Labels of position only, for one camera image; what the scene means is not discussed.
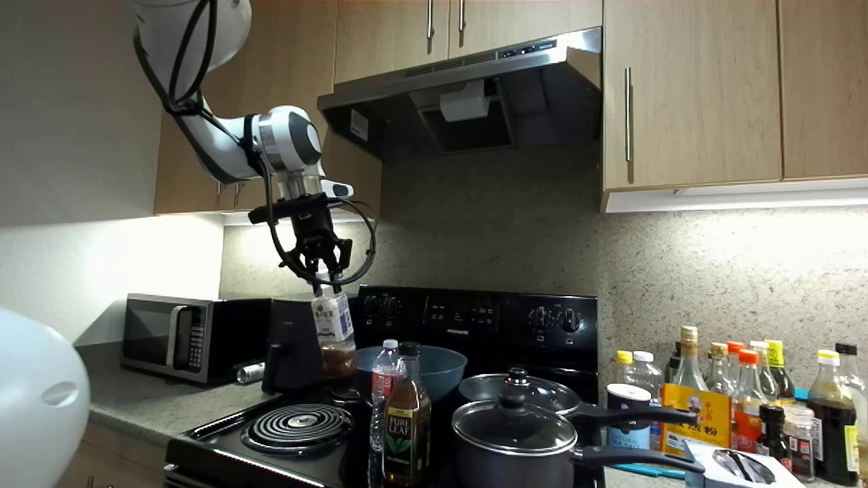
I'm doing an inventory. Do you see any dark jar white lid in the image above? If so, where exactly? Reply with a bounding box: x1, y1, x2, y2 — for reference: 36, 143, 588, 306
606, 383, 657, 453

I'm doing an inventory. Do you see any Pure Leaf tea bottle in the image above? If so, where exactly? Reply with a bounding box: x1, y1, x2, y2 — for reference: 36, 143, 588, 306
382, 341, 435, 488

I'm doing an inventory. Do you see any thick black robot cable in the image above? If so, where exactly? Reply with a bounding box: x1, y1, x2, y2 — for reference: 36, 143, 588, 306
134, 0, 376, 293

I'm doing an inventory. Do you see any red label bottle orange cap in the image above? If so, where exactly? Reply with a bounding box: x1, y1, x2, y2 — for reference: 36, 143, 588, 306
729, 349, 770, 455

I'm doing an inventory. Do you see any tall bottle gold cap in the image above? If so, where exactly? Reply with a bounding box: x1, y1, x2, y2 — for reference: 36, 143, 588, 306
672, 322, 711, 393

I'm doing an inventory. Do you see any white hood lamp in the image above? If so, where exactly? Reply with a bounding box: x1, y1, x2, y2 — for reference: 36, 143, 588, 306
438, 78, 494, 124

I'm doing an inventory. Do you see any wooden upper cabinet door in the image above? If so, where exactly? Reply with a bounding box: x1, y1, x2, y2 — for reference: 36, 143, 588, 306
600, 0, 785, 194
448, 0, 606, 61
334, 0, 457, 91
779, 0, 868, 181

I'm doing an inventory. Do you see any jar with red label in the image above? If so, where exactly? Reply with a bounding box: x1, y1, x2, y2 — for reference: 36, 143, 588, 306
782, 401, 820, 482

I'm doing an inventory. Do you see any large soy sauce bottle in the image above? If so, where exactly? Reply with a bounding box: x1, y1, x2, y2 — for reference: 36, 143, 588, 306
806, 347, 859, 488

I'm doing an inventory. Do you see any black long-handled pan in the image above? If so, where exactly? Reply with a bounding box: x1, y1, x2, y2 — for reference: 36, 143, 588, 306
459, 396, 702, 428

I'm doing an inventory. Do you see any wooden lower cabinet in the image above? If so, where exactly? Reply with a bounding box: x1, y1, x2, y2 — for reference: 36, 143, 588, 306
54, 419, 172, 488

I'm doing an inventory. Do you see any black electric stove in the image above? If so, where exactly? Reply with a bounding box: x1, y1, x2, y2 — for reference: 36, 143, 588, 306
164, 286, 606, 488

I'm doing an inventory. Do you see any under-cabinet light strip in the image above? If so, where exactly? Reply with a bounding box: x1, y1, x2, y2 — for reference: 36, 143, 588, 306
603, 176, 868, 217

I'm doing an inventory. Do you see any wooden upper cabinet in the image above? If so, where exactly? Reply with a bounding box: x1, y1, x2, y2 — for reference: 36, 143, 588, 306
151, 0, 385, 217

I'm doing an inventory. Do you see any steel range hood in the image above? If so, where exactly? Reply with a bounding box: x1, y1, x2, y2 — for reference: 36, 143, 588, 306
318, 24, 606, 165

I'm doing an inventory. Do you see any teal mat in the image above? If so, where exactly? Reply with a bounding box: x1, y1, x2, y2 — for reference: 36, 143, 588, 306
614, 458, 691, 482

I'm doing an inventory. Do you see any wooden cabinet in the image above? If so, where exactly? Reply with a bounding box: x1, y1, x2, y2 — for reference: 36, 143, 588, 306
151, 0, 385, 217
54, 419, 172, 488

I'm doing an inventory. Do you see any black microwave oven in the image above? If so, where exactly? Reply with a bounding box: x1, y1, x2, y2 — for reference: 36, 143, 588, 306
120, 293, 275, 390

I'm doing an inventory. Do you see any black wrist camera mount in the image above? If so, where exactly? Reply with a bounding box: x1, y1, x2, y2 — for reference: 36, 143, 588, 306
246, 194, 320, 229

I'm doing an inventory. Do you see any green bottle yellow cap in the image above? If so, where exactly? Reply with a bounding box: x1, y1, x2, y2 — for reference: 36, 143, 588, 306
763, 336, 798, 401

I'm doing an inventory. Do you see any clear bottle yellow cap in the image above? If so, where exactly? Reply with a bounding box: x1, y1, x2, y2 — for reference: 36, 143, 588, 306
611, 347, 638, 390

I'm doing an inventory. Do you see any clear bottle black cap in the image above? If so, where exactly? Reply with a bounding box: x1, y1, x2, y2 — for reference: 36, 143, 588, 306
834, 340, 868, 428

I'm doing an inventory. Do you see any pan glass lid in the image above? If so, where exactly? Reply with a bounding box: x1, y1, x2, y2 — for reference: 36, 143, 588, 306
457, 363, 583, 419

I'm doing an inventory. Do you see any small dark sauce bottle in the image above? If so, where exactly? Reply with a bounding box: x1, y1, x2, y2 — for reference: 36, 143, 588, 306
756, 405, 786, 458

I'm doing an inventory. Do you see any blue bowl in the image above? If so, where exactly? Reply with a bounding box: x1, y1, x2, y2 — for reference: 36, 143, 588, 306
353, 341, 469, 405

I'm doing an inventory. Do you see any white toaster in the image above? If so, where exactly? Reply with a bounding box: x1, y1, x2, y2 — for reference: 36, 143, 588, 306
690, 440, 808, 488

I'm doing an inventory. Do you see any black coil burner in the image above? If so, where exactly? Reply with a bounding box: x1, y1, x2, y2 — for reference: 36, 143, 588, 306
242, 401, 358, 458

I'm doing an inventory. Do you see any large black pot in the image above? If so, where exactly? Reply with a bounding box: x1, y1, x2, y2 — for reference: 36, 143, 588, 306
450, 431, 707, 488

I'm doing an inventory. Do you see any small tea bottle white label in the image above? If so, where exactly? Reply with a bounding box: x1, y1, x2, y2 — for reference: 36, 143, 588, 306
310, 283, 358, 383

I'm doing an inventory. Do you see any clear bottle white cap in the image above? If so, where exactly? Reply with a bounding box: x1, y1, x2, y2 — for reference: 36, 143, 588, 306
629, 349, 664, 405

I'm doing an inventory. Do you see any small bottle yellow cap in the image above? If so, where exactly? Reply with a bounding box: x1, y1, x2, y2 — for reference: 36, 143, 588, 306
705, 340, 733, 396

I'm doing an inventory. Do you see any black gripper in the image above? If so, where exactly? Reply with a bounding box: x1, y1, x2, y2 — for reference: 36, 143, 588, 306
288, 194, 355, 293

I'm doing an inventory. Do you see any clear water bottle red label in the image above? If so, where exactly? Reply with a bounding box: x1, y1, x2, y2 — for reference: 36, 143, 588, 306
367, 336, 410, 455

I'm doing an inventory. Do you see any yellow box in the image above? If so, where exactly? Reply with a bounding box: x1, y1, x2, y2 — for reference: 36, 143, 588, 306
659, 383, 736, 462

